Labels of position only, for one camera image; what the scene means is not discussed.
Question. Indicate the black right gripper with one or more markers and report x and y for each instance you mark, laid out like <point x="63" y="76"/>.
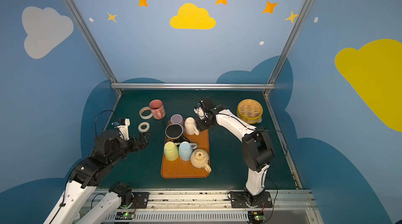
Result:
<point x="204" y="120"/>

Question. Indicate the orange rectangular tray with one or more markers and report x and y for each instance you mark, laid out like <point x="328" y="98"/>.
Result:
<point x="179" y="169"/>

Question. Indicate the pink ghost pattern mug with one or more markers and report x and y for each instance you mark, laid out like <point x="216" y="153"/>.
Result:
<point x="157" y="109"/>

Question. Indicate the left controller circuit board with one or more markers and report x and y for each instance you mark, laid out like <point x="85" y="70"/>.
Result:
<point x="124" y="216"/>

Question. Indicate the large patterned tape roll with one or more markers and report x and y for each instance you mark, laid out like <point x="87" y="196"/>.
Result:
<point x="143" y="111"/>

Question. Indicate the small white tape roll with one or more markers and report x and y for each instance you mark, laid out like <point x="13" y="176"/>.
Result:
<point x="144" y="127"/>

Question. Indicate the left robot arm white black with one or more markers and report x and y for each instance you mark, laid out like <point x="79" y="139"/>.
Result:
<point x="110" y="148"/>

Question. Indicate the black patterned mug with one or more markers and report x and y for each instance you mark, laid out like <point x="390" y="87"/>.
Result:
<point x="174" y="132"/>

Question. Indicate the controller circuit board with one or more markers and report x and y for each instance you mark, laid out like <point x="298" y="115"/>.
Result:
<point x="255" y="217"/>
<point x="124" y="216"/>

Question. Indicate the aluminium frame left post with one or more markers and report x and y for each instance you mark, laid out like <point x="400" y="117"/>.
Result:
<point x="90" y="39"/>

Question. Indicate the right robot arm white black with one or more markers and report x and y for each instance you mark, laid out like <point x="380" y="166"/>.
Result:
<point x="257" y="146"/>

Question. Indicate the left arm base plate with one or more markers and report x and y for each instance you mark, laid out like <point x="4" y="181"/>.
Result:
<point x="137" y="200"/>

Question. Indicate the purple ceramic mug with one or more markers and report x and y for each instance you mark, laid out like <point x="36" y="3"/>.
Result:
<point x="177" y="119"/>

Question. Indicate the beige ceramic teapot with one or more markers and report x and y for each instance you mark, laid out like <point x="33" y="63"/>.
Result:
<point x="200" y="160"/>

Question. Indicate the aluminium front rail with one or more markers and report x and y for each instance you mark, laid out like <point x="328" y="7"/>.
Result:
<point x="212" y="206"/>

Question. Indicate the right controller circuit board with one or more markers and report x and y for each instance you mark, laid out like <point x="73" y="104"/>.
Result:
<point x="255" y="217"/>

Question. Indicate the yellow-green ceramic mug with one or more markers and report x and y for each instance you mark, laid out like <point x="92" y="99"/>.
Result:
<point x="171" y="152"/>

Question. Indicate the white ceramic mug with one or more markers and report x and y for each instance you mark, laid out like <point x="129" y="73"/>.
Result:
<point x="190" y="126"/>

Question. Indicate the aluminium frame post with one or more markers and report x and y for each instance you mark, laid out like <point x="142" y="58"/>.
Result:
<point x="297" y="25"/>
<point x="90" y="39"/>

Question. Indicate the aluminium frame back bar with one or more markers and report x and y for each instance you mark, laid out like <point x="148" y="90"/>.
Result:
<point x="192" y="86"/>

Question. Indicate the light blue ceramic mug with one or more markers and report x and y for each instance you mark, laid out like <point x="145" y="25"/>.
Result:
<point x="186" y="149"/>

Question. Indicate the yellow bamboo steamer basket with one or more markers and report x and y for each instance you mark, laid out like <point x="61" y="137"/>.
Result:
<point x="250" y="111"/>

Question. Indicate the aluminium frame right post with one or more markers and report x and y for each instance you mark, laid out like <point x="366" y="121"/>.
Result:
<point x="297" y="25"/>

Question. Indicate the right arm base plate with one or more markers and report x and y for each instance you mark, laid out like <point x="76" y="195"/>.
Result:
<point x="242" y="199"/>

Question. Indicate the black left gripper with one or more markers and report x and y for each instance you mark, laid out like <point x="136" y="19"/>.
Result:
<point x="135" y="142"/>

